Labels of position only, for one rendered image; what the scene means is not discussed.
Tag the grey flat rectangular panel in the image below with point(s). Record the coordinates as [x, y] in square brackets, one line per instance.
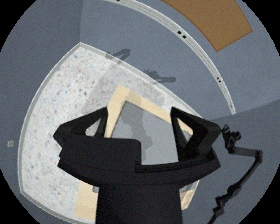
[155, 135]

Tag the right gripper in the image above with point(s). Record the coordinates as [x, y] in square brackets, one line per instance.
[227, 139]

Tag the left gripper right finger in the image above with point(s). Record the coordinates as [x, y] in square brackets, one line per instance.
[204, 133]

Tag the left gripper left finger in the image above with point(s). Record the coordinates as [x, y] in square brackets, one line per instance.
[82, 123]

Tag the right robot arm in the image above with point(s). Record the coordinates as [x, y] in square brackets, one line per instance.
[235, 188]

